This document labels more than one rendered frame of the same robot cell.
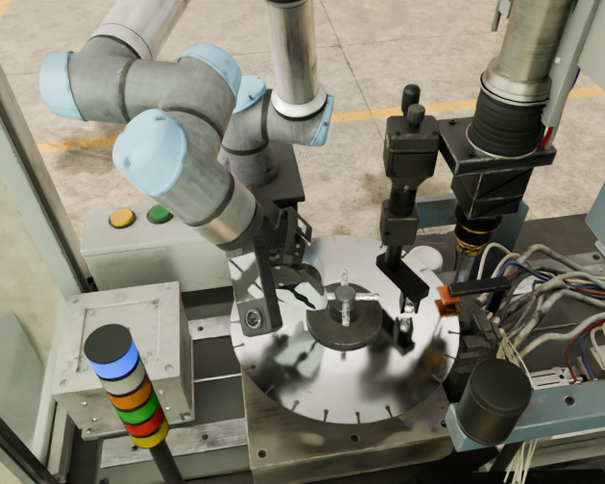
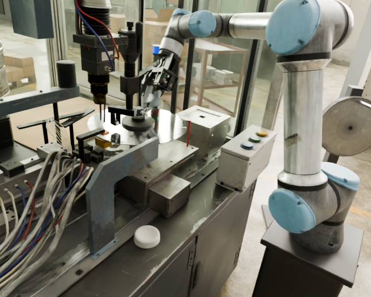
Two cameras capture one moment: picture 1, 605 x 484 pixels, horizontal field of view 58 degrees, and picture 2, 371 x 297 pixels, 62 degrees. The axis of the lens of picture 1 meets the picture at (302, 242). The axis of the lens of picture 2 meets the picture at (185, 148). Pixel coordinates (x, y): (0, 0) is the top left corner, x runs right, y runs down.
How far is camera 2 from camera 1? 1.42 m
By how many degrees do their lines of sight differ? 94
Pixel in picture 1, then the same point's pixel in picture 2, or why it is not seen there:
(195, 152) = (172, 19)
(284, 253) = (152, 70)
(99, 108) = not seen: hidden behind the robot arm
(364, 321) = (128, 119)
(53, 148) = not seen: outside the picture
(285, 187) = (277, 236)
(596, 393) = (31, 93)
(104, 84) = not seen: hidden behind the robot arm
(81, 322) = (215, 114)
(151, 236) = (242, 134)
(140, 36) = (235, 17)
